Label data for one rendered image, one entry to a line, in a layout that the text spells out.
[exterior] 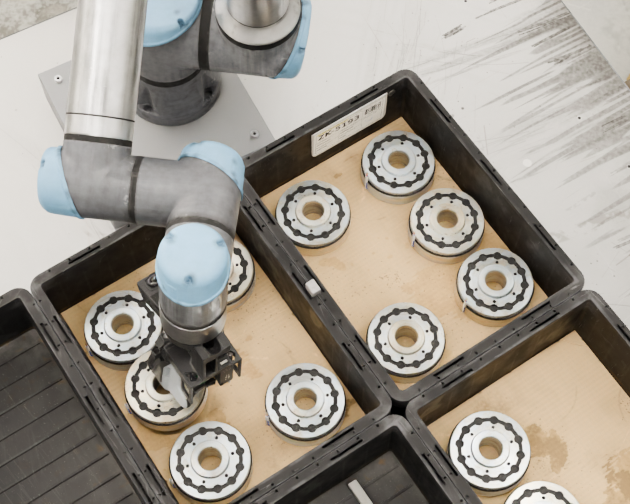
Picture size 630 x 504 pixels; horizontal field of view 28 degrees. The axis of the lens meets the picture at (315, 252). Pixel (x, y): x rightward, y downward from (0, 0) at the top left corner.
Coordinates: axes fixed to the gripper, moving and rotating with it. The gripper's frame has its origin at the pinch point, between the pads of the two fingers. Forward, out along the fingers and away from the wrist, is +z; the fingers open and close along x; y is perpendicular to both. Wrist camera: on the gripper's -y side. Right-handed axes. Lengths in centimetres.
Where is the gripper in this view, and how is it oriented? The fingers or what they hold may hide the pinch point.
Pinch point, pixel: (186, 371)
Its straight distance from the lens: 161.9
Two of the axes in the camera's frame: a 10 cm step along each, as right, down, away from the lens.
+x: 8.3, -4.6, 3.2
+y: 5.5, 7.5, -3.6
